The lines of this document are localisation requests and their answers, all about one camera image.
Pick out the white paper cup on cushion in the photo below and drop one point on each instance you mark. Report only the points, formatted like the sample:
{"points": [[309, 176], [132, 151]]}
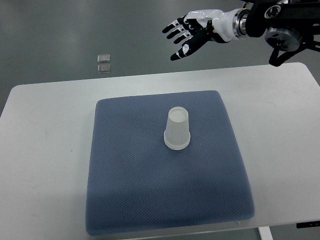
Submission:
{"points": [[177, 147]]}

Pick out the white paper cup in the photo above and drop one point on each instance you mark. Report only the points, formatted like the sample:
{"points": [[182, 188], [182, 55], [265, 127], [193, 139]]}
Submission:
{"points": [[177, 130], [177, 147]]}

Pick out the black white robotic hand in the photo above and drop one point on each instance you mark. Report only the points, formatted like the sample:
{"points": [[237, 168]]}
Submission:
{"points": [[198, 27]]}

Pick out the blue textured foam cushion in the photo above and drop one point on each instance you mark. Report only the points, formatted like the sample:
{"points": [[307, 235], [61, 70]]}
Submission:
{"points": [[136, 183]]}

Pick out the black table control panel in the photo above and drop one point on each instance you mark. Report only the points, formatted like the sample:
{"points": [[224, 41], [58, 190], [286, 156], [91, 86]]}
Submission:
{"points": [[309, 224]]}

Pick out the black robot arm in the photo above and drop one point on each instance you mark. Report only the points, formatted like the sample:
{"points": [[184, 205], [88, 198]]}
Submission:
{"points": [[288, 26]]}

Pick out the white table leg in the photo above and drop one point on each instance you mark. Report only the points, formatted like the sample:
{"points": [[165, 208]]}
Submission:
{"points": [[265, 233]]}

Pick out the upper metal floor plate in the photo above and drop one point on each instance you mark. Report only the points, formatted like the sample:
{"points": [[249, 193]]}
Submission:
{"points": [[103, 58]]}

